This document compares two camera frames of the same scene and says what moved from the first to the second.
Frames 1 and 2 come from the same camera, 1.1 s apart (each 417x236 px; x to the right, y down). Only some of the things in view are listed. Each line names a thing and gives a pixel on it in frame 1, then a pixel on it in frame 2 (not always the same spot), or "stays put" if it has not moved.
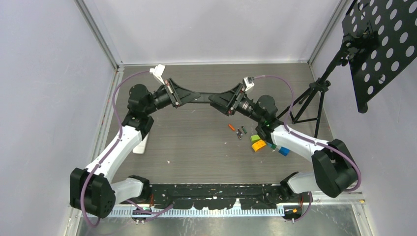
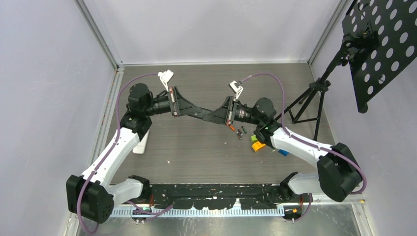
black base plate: (222, 196) stays put
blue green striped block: (282, 150) stays put
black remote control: (204, 98) to (200, 115)
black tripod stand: (310, 107) stays put
